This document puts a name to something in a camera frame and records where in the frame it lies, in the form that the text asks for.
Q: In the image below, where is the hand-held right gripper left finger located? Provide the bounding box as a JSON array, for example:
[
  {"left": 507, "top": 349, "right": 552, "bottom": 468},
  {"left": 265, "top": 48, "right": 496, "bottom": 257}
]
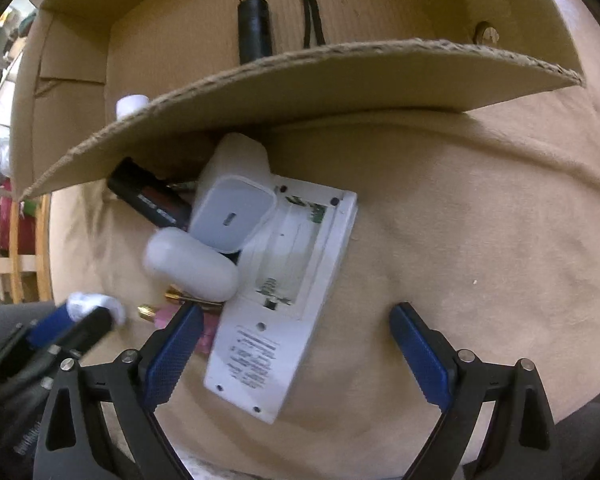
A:
[{"left": 32, "top": 302, "right": 206, "bottom": 480}]

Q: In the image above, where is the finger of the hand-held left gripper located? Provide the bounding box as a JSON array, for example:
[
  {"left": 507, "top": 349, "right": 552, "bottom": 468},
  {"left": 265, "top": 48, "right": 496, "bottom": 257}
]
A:
[
  {"left": 54, "top": 306, "right": 114, "bottom": 362},
  {"left": 27, "top": 304, "right": 83, "bottom": 350}
]

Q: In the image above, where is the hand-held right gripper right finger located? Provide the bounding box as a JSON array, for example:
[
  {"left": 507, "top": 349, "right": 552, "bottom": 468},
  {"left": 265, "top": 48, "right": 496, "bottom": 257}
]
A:
[{"left": 389, "top": 301, "right": 563, "bottom": 480}]

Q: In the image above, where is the gold capped pink tube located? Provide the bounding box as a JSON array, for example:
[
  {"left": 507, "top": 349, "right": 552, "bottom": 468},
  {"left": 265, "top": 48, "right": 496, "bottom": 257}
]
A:
[{"left": 137, "top": 304, "right": 173, "bottom": 329}]

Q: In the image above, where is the white rounded case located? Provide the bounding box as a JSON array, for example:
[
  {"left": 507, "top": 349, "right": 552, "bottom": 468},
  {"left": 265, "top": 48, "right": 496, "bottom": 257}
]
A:
[{"left": 142, "top": 227, "right": 240, "bottom": 303}]

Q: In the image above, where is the white device with battery compartment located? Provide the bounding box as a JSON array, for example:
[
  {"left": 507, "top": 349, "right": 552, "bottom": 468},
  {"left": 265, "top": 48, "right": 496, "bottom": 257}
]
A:
[{"left": 202, "top": 172, "right": 359, "bottom": 426}]

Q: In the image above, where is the black stick with red label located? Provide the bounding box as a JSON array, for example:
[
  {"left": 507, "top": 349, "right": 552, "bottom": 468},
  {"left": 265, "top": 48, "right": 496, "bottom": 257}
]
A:
[{"left": 106, "top": 156, "right": 193, "bottom": 231}]

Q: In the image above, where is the white plug charger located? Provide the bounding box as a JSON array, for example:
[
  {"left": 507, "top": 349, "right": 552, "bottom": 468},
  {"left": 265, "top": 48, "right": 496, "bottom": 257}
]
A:
[{"left": 187, "top": 132, "right": 280, "bottom": 255}]

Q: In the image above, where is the brown cardboard box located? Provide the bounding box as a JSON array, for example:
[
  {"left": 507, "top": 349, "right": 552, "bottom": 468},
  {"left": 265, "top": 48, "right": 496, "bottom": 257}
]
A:
[{"left": 10, "top": 0, "right": 586, "bottom": 201}]

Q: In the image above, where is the wooden rack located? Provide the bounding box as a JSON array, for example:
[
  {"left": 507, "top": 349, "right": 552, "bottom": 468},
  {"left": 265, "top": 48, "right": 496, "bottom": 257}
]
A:
[{"left": 0, "top": 194, "right": 52, "bottom": 306}]

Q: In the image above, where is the red bag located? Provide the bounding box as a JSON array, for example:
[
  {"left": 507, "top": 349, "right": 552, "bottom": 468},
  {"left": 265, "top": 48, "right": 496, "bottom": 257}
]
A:
[{"left": 0, "top": 197, "right": 40, "bottom": 257}]

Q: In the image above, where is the small white bottle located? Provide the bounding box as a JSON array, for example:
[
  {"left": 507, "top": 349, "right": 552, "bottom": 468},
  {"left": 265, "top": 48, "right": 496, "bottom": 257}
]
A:
[{"left": 115, "top": 94, "right": 148, "bottom": 120}]

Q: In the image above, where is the black wrist strap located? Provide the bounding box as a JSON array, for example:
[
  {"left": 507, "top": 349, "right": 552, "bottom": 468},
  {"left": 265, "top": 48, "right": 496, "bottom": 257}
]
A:
[{"left": 274, "top": 0, "right": 327, "bottom": 51}]

